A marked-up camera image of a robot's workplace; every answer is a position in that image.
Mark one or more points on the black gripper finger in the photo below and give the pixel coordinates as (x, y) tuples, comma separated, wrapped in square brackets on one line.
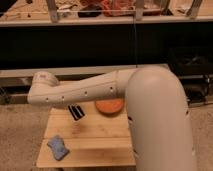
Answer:
[(73, 114), (81, 112)]

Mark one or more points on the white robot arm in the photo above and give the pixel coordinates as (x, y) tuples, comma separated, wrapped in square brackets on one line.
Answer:
[(157, 111)]

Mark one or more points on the orange ceramic cup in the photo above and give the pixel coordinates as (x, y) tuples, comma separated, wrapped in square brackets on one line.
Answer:
[(109, 107)]

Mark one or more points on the blue eraser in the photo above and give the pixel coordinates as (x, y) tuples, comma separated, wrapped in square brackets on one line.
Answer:
[(58, 148)]

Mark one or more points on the wooden slat table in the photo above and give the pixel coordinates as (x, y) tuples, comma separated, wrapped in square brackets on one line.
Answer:
[(95, 140)]

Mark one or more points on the red cloth on shelf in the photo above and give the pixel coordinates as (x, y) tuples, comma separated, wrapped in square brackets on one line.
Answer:
[(114, 8)]

